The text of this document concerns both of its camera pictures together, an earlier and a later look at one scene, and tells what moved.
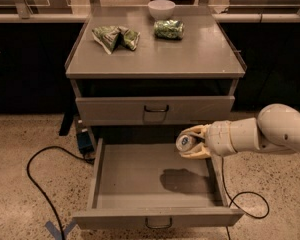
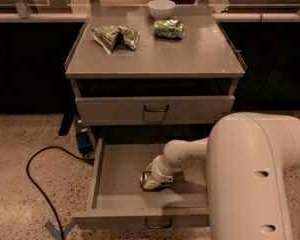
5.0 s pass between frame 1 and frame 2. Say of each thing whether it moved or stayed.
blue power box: stayed
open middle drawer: stayed
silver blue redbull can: moved
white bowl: stayed
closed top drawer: stayed
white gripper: moved
